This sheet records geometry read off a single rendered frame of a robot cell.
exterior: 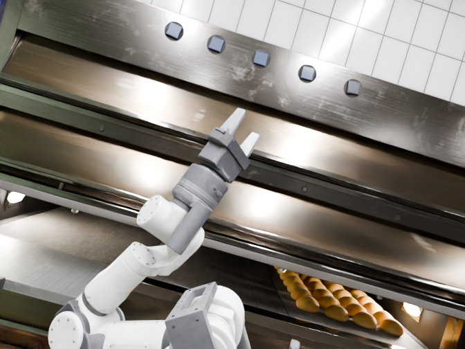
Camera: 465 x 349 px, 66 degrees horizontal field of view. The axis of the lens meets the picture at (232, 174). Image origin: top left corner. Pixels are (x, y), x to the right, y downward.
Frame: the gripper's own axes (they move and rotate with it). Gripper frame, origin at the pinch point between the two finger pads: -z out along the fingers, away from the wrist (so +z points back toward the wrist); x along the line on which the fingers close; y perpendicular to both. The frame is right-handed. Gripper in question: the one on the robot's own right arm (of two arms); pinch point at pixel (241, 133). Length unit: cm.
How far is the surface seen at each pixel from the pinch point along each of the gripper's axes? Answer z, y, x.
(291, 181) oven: -14, 13, -54
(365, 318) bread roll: 7, -19, -110
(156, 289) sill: 43, 34, -53
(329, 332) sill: 21, -14, -90
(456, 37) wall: -88, -10, -52
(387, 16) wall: -79, 9, -38
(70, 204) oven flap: 35, 51, -16
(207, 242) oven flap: 20.5, 18.5, -39.9
